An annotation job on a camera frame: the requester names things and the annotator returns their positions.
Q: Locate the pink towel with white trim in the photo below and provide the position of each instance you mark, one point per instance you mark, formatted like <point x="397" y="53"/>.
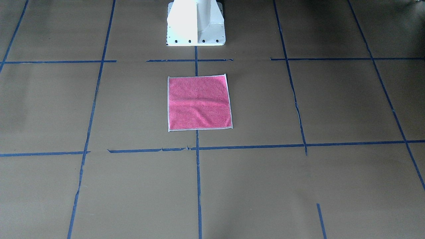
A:
<point x="198" y="103"/>

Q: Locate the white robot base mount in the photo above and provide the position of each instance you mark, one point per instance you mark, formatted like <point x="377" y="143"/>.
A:
<point x="195" y="23"/>

